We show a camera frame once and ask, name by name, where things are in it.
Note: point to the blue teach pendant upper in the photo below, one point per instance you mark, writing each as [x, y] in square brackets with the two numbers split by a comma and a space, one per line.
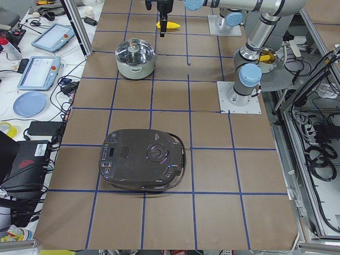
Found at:
[54, 38]

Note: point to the dark brown rice cooker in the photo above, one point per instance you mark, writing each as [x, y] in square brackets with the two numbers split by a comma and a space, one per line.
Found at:
[142, 160]

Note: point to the glass pot lid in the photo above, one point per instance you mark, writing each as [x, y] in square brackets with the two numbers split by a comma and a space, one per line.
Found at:
[135, 52]

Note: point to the white spray bottle red cap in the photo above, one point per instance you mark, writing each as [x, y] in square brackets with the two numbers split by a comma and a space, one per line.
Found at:
[13, 54]

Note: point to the yellow tape roll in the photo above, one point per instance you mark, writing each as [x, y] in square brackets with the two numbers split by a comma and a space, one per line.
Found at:
[8, 129]

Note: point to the blue teach pendant lower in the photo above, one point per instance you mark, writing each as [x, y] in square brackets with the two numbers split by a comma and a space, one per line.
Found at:
[40, 73]

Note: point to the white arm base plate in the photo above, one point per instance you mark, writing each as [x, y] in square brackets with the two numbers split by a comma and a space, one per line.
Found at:
[232, 103]

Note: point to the black computer box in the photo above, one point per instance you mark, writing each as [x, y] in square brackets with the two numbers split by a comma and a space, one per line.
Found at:
[27, 173]

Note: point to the light blue plate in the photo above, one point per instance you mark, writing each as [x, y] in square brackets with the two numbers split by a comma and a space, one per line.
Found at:
[29, 104]

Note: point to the black smartphone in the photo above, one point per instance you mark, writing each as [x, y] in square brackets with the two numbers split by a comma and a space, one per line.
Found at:
[22, 66]

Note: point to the aluminium frame post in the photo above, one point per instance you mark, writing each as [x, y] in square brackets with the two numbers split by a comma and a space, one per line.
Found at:
[75, 20]

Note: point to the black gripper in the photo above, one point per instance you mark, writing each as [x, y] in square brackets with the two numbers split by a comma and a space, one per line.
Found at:
[162, 6]

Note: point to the light green cooking pot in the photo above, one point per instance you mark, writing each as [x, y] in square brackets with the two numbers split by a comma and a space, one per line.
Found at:
[136, 72]

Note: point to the aluminium frame rail right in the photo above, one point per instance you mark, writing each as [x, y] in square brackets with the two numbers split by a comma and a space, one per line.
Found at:
[323, 34]

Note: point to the grey bowl with yellow items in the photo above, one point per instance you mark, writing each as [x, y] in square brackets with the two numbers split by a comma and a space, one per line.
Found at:
[267, 60]

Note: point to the blue teach pendant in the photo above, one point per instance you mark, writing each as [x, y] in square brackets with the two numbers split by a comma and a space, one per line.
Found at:
[40, 73]
[54, 38]

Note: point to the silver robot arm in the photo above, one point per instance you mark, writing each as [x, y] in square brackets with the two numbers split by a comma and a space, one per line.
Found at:
[228, 19]
[248, 73]

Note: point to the black power adapter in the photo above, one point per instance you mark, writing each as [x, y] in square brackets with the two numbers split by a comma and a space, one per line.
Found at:
[43, 128]

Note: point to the white rear base plate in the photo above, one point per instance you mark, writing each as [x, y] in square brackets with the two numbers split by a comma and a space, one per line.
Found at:
[235, 32]

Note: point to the yellow corn cob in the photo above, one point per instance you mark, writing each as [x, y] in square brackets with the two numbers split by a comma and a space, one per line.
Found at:
[170, 25]

